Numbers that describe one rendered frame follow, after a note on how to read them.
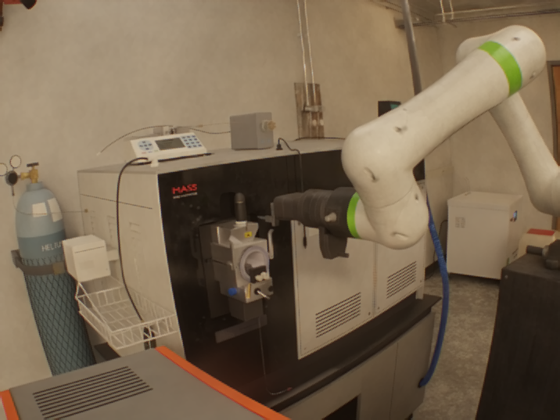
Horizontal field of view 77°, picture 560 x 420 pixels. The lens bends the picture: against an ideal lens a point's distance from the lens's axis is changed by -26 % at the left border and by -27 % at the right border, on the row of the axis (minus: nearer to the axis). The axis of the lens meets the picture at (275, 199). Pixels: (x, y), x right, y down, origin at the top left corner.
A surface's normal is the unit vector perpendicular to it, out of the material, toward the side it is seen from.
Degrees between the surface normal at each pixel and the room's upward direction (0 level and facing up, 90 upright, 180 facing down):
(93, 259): 90
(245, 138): 90
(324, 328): 90
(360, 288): 90
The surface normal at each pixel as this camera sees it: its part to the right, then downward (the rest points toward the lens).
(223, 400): -0.07, -0.99
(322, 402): 0.68, 0.07
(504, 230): -0.73, 0.15
